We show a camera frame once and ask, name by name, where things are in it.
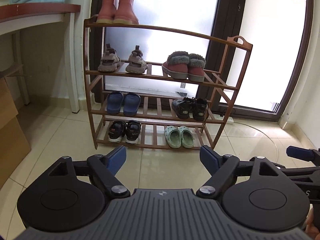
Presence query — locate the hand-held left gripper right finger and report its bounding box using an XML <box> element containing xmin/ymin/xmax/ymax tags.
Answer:
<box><xmin>196</xmin><ymin>145</ymin><xmax>280</xmax><ymax>199</ymax></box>

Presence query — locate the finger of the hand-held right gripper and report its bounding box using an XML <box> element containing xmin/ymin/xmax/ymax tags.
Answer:
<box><xmin>274</xmin><ymin>164</ymin><xmax>320</xmax><ymax>178</ymax></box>
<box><xmin>286</xmin><ymin>145</ymin><xmax>320</xmax><ymax>162</ymax></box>

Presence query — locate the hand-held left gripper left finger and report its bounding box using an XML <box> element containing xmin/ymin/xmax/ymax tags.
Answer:
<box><xmin>49</xmin><ymin>145</ymin><xmax>130</xmax><ymax>200</ymax></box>

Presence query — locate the black sandal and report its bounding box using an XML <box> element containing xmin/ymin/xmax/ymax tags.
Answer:
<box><xmin>108</xmin><ymin>120</ymin><xmax>127</xmax><ymax>143</ymax></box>
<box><xmin>125</xmin><ymin>120</ymin><xmax>142</xmax><ymax>145</ymax></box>

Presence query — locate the green clog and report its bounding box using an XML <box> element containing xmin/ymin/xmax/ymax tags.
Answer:
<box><xmin>164</xmin><ymin>126</ymin><xmax>182</xmax><ymax>148</ymax></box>
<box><xmin>178</xmin><ymin>126</ymin><xmax>195</xmax><ymax>148</ymax></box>

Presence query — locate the black leather shoe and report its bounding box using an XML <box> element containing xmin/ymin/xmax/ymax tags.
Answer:
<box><xmin>192</xmin><ymin>97</ymin><xmax>208</xmax><ymax>121</ymax></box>
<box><xmin>172</xmin><ymin>97</ymin><xmax>194</xmax><ymax>120</ymax></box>

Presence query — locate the navy blue slipper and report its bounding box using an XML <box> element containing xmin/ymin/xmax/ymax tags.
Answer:
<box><xmin>123</xmin><ymin>92</ymin><xmax>141</xmax><ymax>117</ymax></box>
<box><xmin>107</xmin><ymin>92</ymin><xmax>125</xmax><ymax>115</ymax></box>

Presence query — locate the pink fur-lined boot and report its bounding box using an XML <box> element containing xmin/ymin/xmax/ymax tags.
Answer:
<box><xmin>162</xmin><ymin>51</ymin><xmax>190</xmax><ymax>80</ymax></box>
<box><xmin>187</xmin><ymin>53</ymin><xmax>206</xmax><ymax>82</ymax></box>

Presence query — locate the wooden shoe rack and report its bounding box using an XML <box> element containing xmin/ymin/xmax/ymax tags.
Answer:
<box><xmin>82</xmin><ymin>15</ymin><xmax>253</xmax><ymax>150</ymax></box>

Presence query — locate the purple grey sneaker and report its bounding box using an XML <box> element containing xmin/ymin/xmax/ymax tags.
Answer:
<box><xmin>97</xmin><ymin>44</ymin><xmax>122</xmax><ymax>72</ymax></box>
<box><xmin>125</xmin><ymin>45</ymin><xmax>148</xmax><ymax>74</ymax></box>

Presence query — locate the pink rain boot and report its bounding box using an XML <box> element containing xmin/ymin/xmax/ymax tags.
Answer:
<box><xmin>113</xmin><ymin>0</ymin><xmax>139</xmax><ymax>25</ymax></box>
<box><xmin>96</xmin><ymin>0</ymin><xmax>120</xmax><ymax>24</ymax></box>

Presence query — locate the person's right hand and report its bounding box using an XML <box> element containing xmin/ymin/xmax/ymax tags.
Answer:
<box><xmin>303</xmin><ymin>204</ymin><xmax>320</xmax><ymax>239</ymax></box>

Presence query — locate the white power strip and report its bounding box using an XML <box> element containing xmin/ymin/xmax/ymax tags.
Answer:
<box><xmin>212</xmin><ymin>114</ymin><xmax>234</xmax><ymax>124</ymax></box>

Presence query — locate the large cardboard box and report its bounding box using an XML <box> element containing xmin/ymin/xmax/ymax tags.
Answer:
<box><xmin>0</xmin><ymin>116</ymin><xmax>32</xmax><ymax>185</ymax></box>

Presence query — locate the brown-topped white table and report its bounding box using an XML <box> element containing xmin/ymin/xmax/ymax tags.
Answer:
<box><xmin>0</xmin><ymin>4</ymin><xmax>82</xmax><ymax>114</ymax></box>

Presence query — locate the open cardboard box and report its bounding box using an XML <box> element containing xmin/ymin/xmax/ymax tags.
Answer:
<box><xmin>0</xmin><ymin>76</ymin><xmax>19</xmax><ymax>128</ymax></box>

